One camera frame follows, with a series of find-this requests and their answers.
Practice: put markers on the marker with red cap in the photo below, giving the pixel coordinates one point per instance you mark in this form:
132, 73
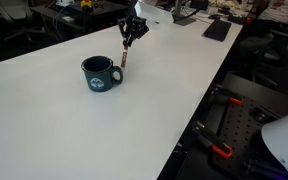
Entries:
124, 58

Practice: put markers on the dark teal mug with logo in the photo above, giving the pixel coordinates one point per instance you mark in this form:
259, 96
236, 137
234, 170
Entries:
99, 83

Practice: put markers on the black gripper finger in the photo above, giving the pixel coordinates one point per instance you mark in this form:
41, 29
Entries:
138, 33
123, 26

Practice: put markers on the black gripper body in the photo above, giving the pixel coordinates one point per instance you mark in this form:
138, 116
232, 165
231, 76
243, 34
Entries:
135, 22

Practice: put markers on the black computer mouse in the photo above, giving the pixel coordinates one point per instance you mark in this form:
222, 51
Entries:
214, 16

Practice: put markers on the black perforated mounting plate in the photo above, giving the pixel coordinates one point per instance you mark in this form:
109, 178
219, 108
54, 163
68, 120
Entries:
240, 126

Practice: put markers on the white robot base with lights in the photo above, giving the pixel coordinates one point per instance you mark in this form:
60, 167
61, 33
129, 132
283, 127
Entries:
284, 140

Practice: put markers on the black robot cart top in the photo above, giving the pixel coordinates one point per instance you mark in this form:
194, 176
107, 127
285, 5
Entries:
267, 96

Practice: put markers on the person in white shirt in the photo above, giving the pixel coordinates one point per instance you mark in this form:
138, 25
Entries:
284, 11

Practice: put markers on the black connector block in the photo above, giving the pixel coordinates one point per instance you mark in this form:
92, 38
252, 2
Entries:
259, 114

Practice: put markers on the yellow object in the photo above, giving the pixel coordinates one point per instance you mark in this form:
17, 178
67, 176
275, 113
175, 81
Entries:
86, 4

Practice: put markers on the dark office chair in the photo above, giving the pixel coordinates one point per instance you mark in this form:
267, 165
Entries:
274, 50

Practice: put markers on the black keyboard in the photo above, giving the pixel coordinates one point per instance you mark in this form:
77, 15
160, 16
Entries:
217, 30

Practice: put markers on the gray office chair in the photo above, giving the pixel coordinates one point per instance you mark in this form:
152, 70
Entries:
14, 10

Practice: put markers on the gray monitor stand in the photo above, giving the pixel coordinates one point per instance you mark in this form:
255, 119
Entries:
184, 20

